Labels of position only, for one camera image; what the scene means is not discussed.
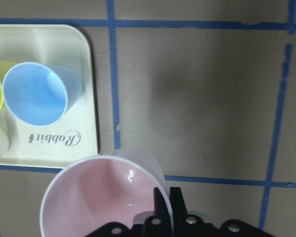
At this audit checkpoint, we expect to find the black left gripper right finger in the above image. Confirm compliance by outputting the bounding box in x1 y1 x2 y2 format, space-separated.
170 187 187 217

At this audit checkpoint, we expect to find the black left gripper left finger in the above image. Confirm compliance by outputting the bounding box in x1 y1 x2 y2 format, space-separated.
153 188 170 222

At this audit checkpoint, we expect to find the pink plastic cup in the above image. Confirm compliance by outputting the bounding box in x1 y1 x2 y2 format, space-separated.
39 148 173 237

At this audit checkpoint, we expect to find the light blue plastic cup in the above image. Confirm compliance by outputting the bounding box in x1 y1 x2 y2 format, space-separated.
2 62 83 126

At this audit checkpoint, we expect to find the cream rabbit serving tray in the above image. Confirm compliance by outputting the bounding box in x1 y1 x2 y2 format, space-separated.
0 24 98 168

